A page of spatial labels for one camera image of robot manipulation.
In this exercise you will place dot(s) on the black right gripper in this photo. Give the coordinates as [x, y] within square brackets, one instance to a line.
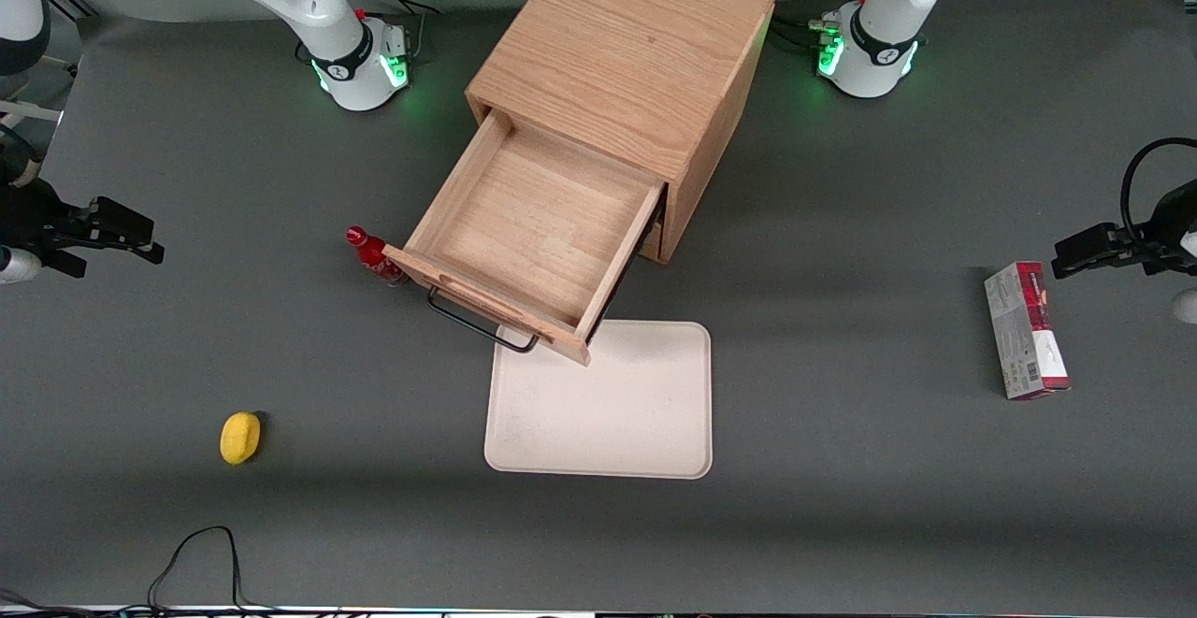
[26, 218]

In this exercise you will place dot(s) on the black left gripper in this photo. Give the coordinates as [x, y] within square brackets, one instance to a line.
[1165, 227]

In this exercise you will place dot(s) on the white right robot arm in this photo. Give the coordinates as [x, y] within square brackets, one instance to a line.
[327, 38]

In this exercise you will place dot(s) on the light wooden drawer cabinet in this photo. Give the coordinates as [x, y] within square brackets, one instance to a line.
[636, 38]

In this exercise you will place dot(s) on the red and white carton box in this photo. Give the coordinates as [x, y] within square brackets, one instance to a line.
[1024, 328]

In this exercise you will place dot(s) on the white metal stand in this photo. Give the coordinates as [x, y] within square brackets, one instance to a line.
[19, 111]

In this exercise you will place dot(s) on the yellow lemon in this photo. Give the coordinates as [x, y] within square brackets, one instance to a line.
[240, 438]

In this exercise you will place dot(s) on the red cola bottle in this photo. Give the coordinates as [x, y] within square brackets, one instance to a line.
[367, 249]

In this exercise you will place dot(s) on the cream plastic tray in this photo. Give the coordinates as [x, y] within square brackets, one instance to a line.
[636, 412]

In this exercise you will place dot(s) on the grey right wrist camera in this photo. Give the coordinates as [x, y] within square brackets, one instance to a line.
[17, 265]

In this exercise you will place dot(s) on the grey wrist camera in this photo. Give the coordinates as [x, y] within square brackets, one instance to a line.
[1188, 306]
[17, 265]

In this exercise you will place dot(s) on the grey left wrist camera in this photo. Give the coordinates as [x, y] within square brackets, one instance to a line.
[1188, 306]

